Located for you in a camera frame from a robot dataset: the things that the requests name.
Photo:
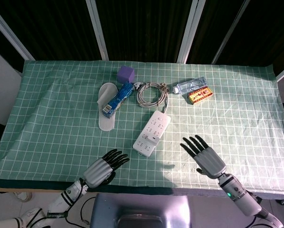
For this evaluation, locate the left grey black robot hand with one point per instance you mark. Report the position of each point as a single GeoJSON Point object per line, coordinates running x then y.
{"type": "Point", "coordinates": [97, 171]}

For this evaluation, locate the white power strip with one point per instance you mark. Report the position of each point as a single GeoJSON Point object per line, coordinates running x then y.
{"type": "Point", "coordinates": [155, 123]}

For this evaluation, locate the purple cube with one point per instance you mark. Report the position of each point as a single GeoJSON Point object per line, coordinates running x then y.
{"type": "Point", "coordinates": [125, 74]}

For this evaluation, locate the clear plastic water bottle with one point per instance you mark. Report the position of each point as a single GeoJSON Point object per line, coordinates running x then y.
{"type": "Point", "coordinates": [190, 85]}

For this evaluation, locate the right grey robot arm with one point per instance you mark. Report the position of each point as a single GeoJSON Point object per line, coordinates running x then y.
{"type": "Point", "coordinates": [239, 194]}

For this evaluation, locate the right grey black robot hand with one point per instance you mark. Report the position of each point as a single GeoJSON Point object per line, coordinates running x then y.
{"type": "Point", "coordinates": [208, 160]}

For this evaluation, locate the red yellow small box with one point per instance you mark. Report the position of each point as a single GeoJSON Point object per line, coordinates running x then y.
{"type": "Point", "coordinates": [201, 95]}

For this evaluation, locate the white slipper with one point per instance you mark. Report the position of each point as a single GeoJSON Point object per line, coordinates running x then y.
{"type": "Point", "coordinates": [106, 124]}

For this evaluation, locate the green checkered tablecloth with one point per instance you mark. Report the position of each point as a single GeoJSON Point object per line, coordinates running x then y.
{"type": "Point", "coordinates": [49, 130]}

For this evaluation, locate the grey robot chest housing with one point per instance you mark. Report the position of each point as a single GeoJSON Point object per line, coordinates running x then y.
{"type": "Point", "coordinates": [137, 209]}

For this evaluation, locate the blue toothpaste box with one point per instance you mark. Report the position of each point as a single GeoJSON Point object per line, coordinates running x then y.
{"type": "Point", "coordinates": [119, 98]}

